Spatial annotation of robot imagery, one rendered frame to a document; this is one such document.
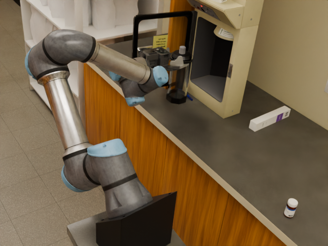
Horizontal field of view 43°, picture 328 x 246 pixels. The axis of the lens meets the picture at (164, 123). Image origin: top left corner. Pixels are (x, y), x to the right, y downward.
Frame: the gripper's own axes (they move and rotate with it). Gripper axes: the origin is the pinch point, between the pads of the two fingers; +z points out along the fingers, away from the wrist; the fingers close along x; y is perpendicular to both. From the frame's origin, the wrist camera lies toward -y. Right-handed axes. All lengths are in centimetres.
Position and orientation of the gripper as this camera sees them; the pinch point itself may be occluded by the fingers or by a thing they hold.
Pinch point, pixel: (180, 61)
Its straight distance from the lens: 193.4
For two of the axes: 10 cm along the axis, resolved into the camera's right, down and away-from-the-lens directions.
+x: -5.7, -5.0, 6.5
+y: 0.9, -8.3, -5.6
